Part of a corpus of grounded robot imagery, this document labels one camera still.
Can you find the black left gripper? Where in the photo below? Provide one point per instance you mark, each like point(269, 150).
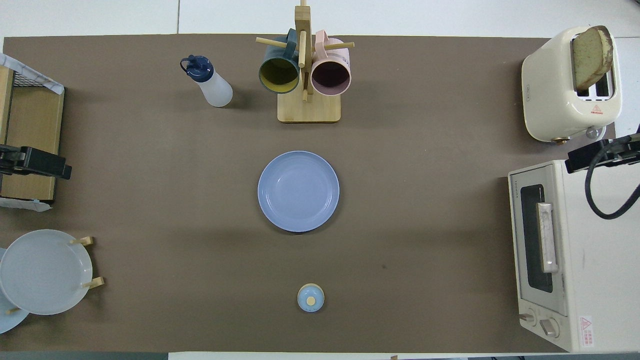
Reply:
point(7, 160)

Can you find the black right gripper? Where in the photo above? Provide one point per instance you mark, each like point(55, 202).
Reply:
point(625, 150)

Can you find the toasted bread slice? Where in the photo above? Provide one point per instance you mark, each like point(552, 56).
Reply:
point(590, 55)

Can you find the translucent squeeze bottle blue cap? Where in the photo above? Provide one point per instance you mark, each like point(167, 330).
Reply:
point(215, 90)

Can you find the wooden plate rack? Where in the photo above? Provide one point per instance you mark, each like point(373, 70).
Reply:
point(87, 241)

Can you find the grey round plate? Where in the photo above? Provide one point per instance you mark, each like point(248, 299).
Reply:
point(45, 272)

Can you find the light blue round plate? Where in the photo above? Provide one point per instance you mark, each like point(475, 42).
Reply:
point(7, 322)

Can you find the pale cloth strip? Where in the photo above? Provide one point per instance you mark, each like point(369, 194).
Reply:
point(20, 204)

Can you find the cream two-slot toaster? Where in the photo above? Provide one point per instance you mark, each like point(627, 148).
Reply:
point(550, 100)

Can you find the white toaster oven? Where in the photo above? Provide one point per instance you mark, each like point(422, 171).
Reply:
point(600, 260)

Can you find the brown table mat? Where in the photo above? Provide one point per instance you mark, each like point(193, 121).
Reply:
point(400, 150)

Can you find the dark teal mug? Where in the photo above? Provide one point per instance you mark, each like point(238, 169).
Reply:
point(278, 75)

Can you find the wooden mug tree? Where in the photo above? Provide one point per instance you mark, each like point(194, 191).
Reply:
point(309, 107)

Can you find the pink mug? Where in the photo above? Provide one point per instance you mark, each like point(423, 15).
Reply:
point(330, 75)

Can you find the small blue jar wooden knob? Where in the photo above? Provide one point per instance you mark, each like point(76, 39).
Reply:
point(310, 297)

